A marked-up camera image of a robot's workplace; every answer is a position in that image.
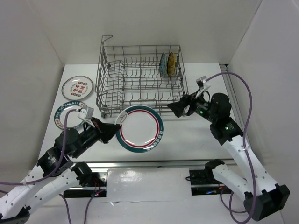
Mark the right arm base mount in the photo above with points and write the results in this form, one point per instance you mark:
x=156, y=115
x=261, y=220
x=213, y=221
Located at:
x=200, y=185

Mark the yellow patterned small plate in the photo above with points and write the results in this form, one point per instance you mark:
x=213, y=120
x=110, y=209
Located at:
x=171, y=65

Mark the white plate red characters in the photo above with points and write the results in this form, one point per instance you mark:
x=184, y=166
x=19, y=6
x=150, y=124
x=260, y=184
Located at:
x=77, y=88

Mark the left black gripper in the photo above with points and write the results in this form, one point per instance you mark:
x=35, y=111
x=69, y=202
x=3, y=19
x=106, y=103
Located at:
x=105, y=131

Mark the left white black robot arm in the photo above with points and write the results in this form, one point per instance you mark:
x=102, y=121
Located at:
x=54, y=172

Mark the aluminium right side rail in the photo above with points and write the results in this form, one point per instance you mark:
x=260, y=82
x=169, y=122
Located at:
x=233, y=100

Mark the blue patterned small plate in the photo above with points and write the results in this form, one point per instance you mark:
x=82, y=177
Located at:
x=162, y=65

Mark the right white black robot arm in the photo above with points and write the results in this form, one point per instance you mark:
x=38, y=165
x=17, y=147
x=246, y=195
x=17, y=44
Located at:
x=261, y=194

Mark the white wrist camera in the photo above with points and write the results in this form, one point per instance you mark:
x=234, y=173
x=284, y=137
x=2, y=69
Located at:
x=85, y=114
x=203, y=85

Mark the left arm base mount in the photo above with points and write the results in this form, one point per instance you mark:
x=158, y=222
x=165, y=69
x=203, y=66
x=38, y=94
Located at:
x=96, y=186

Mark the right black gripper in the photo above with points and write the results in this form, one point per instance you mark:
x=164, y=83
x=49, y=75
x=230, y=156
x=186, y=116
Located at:
x=178, y=107

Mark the aluminium rail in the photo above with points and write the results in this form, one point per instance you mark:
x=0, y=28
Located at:
x=233, y=100
x=147, y=164

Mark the green rim lettered plate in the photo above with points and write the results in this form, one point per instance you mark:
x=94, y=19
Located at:
x=72, y=121

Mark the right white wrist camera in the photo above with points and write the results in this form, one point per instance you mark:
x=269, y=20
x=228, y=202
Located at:
x=203, y=85

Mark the green red rimmed white plate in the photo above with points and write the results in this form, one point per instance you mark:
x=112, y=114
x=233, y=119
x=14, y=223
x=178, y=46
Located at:
x=141, y=129

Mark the grey wire dish rack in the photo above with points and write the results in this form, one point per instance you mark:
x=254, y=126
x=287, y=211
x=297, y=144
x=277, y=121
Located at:
x=129, y=75

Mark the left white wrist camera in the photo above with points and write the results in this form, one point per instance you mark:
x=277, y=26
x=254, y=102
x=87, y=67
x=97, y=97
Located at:
x=85, y=114

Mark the aluminium front rail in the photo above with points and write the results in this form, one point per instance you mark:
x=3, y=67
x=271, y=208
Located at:
x=147, y=164

